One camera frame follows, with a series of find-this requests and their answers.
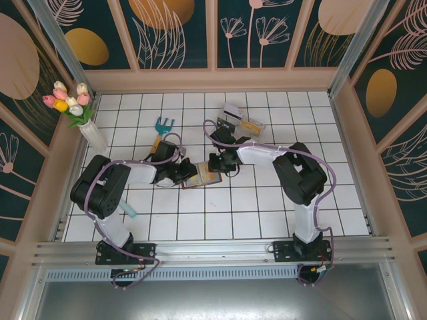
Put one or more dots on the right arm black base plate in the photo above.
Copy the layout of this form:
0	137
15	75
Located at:
283	251

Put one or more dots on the orange credit card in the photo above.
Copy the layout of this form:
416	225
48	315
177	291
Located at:
211	177

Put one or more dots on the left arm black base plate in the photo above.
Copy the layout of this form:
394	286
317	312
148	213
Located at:
145	253

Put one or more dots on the gold credit card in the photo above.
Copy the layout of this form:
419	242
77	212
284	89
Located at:
250	126

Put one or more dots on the aluminium mounting rail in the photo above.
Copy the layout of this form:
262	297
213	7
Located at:
213	250

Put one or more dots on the clear plastic organizer tray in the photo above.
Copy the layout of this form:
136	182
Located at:
258	131

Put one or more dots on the artificial tulip bouquet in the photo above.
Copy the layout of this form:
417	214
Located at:
71	101

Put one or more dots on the teal toy hammer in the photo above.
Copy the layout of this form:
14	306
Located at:
130	210

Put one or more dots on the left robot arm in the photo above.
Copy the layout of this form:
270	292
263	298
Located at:
100	193

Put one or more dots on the white credit card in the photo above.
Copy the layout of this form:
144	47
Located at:
233	111

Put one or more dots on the white ribbed vase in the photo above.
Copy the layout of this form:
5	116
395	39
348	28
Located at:
95	136

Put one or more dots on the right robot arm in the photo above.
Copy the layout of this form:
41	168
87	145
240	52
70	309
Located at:
300	176

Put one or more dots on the black credit card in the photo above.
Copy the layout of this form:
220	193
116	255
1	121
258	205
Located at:
227	123

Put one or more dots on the aluminium side rail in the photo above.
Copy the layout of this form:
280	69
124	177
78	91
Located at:
63	213
353	166

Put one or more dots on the grey metal sheet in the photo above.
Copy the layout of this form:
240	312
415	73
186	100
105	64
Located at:
213	300

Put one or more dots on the aluminium corner post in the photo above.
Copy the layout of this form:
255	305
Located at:
357	43
63	46

